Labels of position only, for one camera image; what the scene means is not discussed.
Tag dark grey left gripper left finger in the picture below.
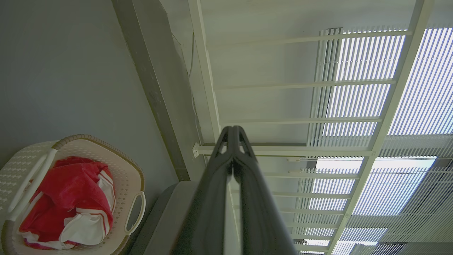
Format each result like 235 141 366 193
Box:
170 126 234 255

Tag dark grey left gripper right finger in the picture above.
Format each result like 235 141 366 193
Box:
233 125 298 255

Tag cream perforated plastic laundry basket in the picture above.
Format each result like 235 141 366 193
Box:
0 134 147 255

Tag grey fabric sofa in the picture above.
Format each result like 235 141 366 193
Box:
129 181 242 255

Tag red and white garment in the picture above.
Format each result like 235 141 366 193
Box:
18 156 116 250

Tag white vertical window blinds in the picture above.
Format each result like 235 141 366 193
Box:
293 24 453 255

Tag thin white wall cable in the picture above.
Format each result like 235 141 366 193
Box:
171 32 203 145

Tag dark grey wall strip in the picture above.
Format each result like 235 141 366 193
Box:
111 0 192 182

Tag white metal ladder frame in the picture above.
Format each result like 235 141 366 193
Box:
188 0 436 255

